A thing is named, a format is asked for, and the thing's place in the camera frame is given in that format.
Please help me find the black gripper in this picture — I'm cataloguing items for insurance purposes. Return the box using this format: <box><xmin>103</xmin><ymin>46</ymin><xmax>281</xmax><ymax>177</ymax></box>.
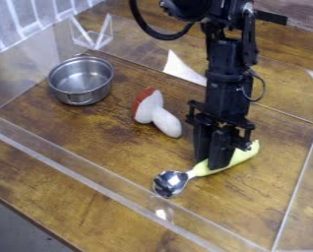
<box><xmin>186</xmin><ymin>74</ymin><xmax>255</xmax><ymax>170</ymax></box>

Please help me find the green handled metal spoon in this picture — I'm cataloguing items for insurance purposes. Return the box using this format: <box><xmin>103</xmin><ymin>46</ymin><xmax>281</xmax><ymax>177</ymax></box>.
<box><xmin>152</xmin><ymin>140</ymin><xmax>261</xmax><ymax>198</ymax></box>

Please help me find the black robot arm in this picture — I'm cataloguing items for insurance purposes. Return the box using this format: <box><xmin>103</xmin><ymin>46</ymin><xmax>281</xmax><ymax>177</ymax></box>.
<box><xmin>160</xmin><ymin>0</ymin><xmax>258</xmax><ymax>170</ymax></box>

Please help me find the white red toy mushroom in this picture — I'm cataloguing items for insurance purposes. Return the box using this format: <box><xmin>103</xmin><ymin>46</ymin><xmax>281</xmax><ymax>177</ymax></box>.
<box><xmin>132</xmin><ymin>88</ymin><xmax>182</xmax><ymax>138</ymax></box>

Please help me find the small steel pot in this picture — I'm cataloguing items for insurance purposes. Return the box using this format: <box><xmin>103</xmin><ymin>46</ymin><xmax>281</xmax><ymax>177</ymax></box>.
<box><xmin>47</xmin><ymin>55</ymin><xmax>115</xmax><ymax>106</ymax></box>

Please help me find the black bar on table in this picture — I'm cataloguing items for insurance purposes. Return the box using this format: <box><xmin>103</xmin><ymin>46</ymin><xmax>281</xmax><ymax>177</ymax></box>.
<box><xmin>257</xmin><ymin>10</ymin><xmax>287</xmax><ymax>26</ymax></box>

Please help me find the clear acrylic enclosure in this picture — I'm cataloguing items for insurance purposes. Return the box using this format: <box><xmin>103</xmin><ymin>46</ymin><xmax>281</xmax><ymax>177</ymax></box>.
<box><xmin>0</xmin><ymin>0</ymin><xmax>313</xmax><ymax>252</ymax></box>

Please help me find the black cable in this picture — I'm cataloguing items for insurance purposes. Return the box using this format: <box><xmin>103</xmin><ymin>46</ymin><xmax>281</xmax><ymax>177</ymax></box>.
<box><xmin>128</xmin><ymin>0</ymin><xmax>267</xmax><ymax>102</ymax></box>

